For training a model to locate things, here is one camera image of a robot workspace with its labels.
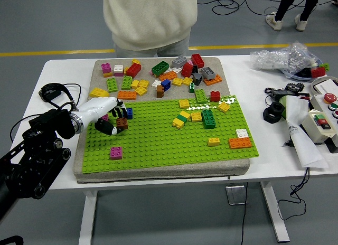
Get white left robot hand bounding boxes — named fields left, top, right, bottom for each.
left=78, top=97, right=129, bottom=136

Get green studded baseplate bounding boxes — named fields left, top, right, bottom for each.
left=81, top=94, right=259, bottom=175

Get yellow curved toy brick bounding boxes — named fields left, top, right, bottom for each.
left=89, top=87, right=109, bottom=98

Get long orange toy brick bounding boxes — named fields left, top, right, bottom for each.
left=158, top=70, right=178, bottom=82
left=203, top=74, right=223, bottom=87
left=117, top=90, right=137, bottom=101
left=228, top=137, right=252, bottom=150

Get pink and yellow brick stack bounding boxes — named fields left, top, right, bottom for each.
left=101, top=62, right=113, bottom=78

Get long red toy brick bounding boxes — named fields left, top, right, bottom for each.
left=126, top=63, right=142, bottom=79
left=191, top=53, right=205, bottom=69

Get long dark green brick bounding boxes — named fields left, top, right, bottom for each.
left=151, top=60, right=170, bottom=77
left=201, top=109, right=217, bottom=130

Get yellow and green brick stack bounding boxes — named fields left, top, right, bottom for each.
left=172, top=110, right=191, bottom=130

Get long grey toy brick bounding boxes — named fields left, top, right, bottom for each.
left=200, top=67, right=217, bottom=80
left=171, top=55, right=188, bottom=68

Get black power adapter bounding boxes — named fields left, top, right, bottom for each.
left=39, top=89, right=62, bottom=102

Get person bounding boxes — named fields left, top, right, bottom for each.
left=265, top=0, right=322, bottom=32
left=102, top=0, right=199, bottom=59

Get grey-brown mat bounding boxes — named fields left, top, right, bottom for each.
left=72, top=56, right=251, bottom=184

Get white table leg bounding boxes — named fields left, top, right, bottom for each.
left=78, top=190, right=99, bottom=245
left=260, top=181, right=290, bottom=243

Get yellow floor tape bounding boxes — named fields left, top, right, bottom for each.
left=0, top=42, right=338, bottom=58

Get metal floor plate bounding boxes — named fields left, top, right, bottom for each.
left=225, top=185, right=250, bottom=205

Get black power supply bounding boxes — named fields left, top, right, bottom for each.
left=265, top=87, right=310, bottom=102

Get clear bubble wrap bag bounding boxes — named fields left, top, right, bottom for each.
left=250, top=41, right=322, bottom=76

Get black gear wheel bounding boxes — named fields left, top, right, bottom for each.
left=284, top=82, right=305, bottom=93

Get clear blue-rimmed container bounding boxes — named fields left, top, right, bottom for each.
left=280, top=57, right=328, bottom=83

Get white paper sheet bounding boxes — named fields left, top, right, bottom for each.
left=280, top=95, right=330, bottom=168

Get white button control box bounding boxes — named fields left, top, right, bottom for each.
left=308, top=91, right=338, bottom=119

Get white oval case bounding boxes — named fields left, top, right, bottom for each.
left=310, top=75, right=338, bottom=96

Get black adapter cord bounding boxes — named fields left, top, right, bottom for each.
left=10, top=83, right=82, bottom=143

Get black floor cable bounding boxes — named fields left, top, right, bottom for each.
left=244, top=0, right=338, bottom=17
left=196, top=0, right=248, bottom=16

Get black hanging cable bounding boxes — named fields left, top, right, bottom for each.
left=239, top=182, right=249, bottom=245
left=277, top=167, right=310, bottom=221

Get white switch box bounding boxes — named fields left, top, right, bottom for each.
left=301, top=109, right=338, bottom=145

